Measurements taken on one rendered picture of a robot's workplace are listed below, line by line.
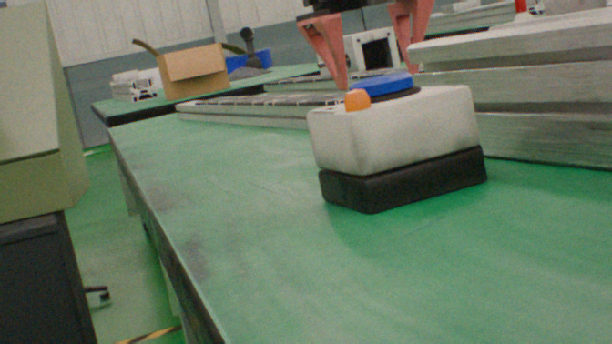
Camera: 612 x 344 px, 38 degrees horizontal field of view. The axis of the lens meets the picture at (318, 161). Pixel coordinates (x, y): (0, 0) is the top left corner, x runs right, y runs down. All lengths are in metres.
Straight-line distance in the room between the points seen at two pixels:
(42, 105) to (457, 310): 0.60
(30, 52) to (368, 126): 0.48
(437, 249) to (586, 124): 0.15
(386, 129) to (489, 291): 0.19
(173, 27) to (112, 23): 0.77
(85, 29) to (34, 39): 10.77
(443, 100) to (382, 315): 0.22
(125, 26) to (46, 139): 10.89
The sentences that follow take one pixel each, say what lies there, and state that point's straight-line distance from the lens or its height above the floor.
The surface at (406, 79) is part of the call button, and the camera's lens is 0.54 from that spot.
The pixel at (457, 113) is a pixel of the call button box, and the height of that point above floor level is 0.82.
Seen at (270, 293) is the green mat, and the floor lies 0.78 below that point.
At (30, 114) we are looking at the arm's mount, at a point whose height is 0.87.
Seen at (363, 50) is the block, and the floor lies 0.84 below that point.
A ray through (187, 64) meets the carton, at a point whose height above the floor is 0.88.
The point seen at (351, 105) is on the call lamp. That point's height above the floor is 0.84.
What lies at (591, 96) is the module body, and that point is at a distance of 0.51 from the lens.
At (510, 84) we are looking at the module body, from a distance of 0.57.
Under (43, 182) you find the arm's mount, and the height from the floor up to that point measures 0.81.
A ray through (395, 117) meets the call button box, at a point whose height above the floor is 0.83.
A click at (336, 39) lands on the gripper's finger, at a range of 0.83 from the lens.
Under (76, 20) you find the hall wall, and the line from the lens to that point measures 11.73.
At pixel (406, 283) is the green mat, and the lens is 0.37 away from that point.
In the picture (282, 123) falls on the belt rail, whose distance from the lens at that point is 1.14.
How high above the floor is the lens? 0.89
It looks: 8 degrees down
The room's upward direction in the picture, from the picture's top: 12 degrees counter-clockwise
